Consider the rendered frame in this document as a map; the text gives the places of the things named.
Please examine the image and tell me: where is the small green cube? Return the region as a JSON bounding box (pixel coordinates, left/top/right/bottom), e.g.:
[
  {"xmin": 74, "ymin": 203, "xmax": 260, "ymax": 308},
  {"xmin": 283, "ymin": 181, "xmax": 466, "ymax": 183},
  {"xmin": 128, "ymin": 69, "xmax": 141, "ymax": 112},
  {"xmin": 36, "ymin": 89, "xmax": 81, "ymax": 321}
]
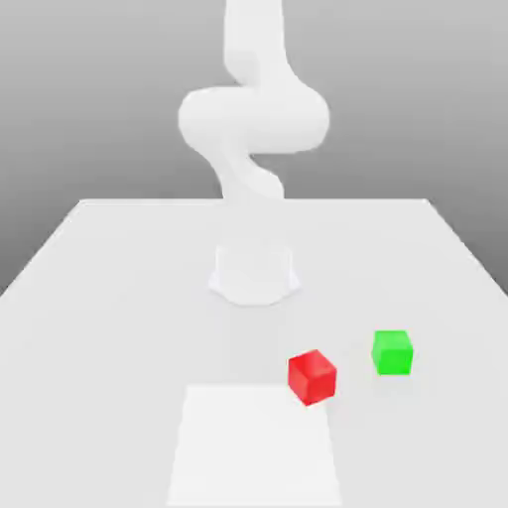
[{"xmin": 370, "ymin": 329, "xmax": 415, "ymax": 377}]

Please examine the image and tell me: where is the small red cube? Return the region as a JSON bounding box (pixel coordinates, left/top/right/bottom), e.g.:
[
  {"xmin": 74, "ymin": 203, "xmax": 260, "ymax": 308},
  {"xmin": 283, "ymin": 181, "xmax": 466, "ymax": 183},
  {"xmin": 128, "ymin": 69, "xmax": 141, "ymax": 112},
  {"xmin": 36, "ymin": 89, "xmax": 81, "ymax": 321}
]
[{"xmin": 287, "ymin": 348, "xmax": 338, "ymax": 408}]

